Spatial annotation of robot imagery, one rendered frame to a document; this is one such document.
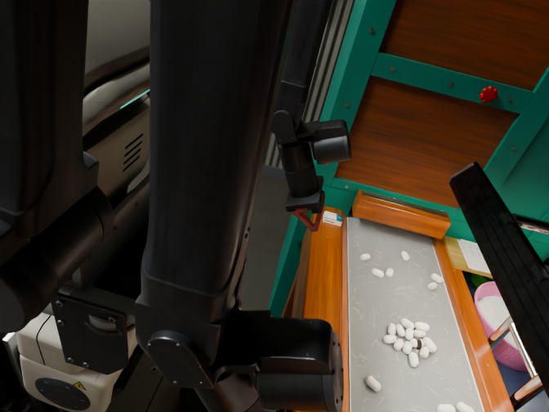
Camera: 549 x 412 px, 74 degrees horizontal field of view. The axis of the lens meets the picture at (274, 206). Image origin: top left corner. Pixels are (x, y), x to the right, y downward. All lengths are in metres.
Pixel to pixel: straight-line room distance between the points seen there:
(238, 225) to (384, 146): 0.99
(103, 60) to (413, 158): 0.97
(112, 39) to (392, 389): 0.81
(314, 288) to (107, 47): 0.73
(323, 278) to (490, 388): 0.44
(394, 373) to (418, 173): 0.61
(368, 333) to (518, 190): 0.67
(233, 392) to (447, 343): 0.80
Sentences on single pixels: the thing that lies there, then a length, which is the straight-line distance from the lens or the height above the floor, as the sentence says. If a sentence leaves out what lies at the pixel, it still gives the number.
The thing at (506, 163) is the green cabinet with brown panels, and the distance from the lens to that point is 1.27.
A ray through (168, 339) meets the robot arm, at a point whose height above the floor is 1.23.
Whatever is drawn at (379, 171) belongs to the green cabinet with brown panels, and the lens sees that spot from 1.20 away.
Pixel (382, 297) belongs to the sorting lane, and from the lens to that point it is 1.06.
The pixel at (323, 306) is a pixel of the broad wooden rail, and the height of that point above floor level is 0.77.
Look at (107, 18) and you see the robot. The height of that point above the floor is 1.35.
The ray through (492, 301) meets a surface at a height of 0.73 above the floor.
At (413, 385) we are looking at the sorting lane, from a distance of 0.94.
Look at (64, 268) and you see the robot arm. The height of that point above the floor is 1.24.
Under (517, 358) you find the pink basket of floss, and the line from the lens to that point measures 1.17.
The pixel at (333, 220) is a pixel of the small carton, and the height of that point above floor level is 0.78.
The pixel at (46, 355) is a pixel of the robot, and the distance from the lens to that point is 0.73.
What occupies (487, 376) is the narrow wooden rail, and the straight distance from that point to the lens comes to 1.03.
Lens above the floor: 1.45
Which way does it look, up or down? 36 degrees down
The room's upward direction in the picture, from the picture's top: 14 degrees clockwise
